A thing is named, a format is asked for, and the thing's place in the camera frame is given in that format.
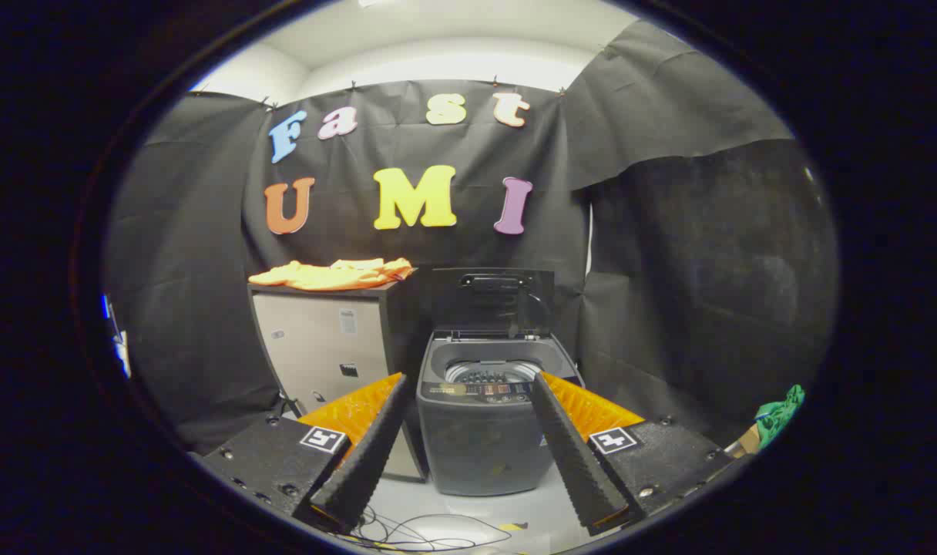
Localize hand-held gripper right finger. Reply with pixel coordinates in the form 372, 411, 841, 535
530, 372, 736, 537

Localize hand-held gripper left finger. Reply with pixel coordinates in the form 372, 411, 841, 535
193, 372, 410, 534

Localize dark grey washing machine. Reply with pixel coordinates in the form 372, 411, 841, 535
416, 330, 585, 496

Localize orange polo shirt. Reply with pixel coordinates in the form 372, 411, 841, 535
248, 258, 417, 291

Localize grey cabinet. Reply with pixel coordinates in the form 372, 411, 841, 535
247, 277, 431, 483

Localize brown cardboard piece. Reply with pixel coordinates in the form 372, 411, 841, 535
724, 424, 762, 460

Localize green cloth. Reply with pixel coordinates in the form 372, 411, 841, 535
754, 384, 806, 452

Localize black backdrop cloth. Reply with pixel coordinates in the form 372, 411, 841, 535
102, 19, 839, 456

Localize blue and white object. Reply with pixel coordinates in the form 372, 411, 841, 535
102, 293, 133, 379

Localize thin black cables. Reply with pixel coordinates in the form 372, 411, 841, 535
345, 505, 516, 553

